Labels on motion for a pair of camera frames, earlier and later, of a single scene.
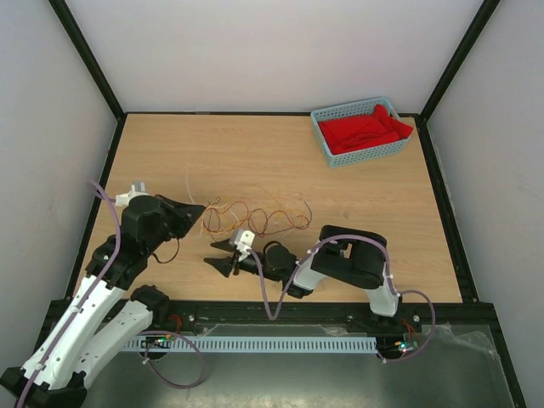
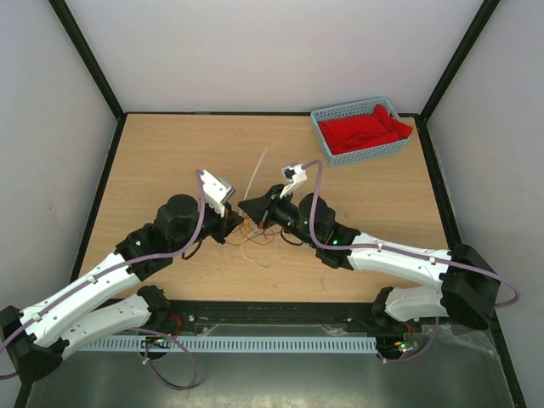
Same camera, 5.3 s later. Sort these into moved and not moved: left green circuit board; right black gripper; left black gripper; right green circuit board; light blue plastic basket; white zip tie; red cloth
Moved: right black gripper; left black gripper; white zip tie
Not moved: left green circuit board; right green circuit board; light blue plastic basket; red cloth
